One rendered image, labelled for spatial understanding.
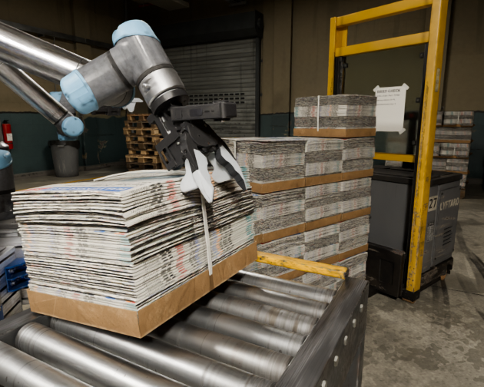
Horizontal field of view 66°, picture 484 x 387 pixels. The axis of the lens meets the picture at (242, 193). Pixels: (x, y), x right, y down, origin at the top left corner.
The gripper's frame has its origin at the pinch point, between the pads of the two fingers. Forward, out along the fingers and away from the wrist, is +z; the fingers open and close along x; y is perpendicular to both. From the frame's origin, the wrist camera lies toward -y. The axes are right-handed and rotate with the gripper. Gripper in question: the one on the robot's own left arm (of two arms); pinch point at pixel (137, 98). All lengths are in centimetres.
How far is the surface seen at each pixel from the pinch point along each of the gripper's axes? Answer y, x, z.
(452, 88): -19, -229, 647
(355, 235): 71, 38, 114
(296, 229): 57, 42, 65
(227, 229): 18, 107, -14
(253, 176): 30, 34, 42
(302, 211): 49, 40, 69
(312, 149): 19, 35, 75
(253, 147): 17, 34, 41
